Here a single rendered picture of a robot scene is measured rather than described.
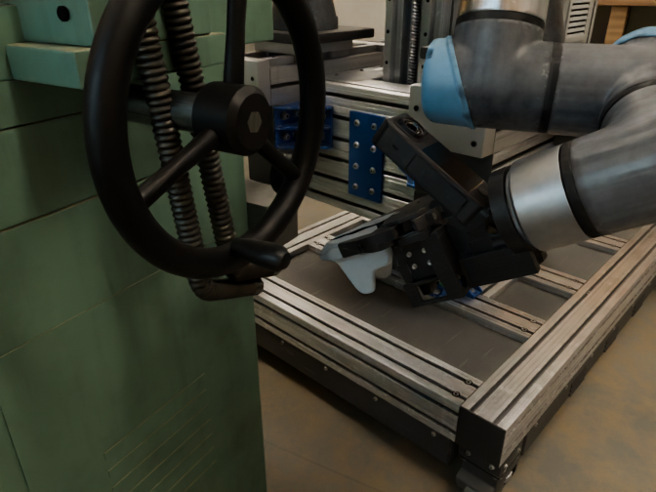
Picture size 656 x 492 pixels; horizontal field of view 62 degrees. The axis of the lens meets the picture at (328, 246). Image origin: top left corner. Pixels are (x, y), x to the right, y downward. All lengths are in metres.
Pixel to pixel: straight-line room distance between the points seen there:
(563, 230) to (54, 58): 0.42
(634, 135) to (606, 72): 0.09
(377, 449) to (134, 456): 0.61
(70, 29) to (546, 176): 0.39
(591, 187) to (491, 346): 0.86
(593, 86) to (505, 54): 0.07
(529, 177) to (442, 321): 0.89
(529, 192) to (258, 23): 0.50
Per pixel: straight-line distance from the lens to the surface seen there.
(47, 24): 0.55
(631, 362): 1.69
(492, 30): 0.49
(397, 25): 1.20
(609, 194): 0.41
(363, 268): 0.52
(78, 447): 0.74
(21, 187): 0.59
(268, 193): 0.85
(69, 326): 0.66
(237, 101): 0.47
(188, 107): 0.51
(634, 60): 0.50
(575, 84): 0.49
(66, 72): 0.51
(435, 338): 1.24
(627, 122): 0.43
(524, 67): 0.49
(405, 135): 0.47
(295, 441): 1.28
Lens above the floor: 0.92
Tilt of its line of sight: 26 degrees down
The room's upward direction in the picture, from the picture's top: straight up
